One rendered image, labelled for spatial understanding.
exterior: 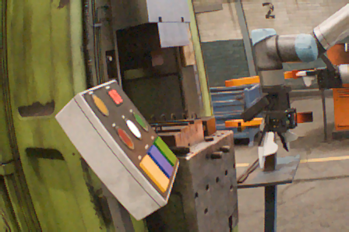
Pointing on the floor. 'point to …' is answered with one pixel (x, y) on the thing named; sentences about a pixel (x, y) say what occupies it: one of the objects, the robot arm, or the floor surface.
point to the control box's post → (120, 216)
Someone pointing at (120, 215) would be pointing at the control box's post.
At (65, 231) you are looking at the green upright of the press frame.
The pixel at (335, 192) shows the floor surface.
